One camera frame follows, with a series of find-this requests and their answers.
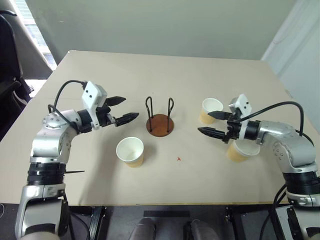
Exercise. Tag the small red table mark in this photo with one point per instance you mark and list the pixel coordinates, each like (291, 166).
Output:
(178, 159)

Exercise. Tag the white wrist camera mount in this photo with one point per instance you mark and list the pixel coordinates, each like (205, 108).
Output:
(91, 96)
(243, 103)

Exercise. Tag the black tape strip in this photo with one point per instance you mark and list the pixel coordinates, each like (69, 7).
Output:
(166, 214)

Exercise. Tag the white and tan paper cup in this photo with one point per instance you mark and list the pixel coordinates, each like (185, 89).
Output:
(130, 150)
(235, 153)
(210, 106)

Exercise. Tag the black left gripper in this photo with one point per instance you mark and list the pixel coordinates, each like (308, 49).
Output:
(105, 117)

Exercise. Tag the grey rounded shape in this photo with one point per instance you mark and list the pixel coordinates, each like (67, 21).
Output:
(202, 230)
(143, 228)

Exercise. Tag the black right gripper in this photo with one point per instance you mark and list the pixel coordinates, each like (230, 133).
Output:
(233, 127)

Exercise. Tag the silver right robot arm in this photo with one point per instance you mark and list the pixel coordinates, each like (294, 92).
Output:
(295, 147)

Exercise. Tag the bright window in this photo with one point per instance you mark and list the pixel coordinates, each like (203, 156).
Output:
(32, 27)

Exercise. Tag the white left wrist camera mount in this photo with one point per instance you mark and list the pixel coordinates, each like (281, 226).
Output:
(91, 96)

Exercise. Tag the black chair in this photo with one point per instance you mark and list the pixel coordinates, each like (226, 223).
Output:
(10, 75)

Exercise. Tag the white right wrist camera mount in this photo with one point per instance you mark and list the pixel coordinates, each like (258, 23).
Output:
(243, 103)

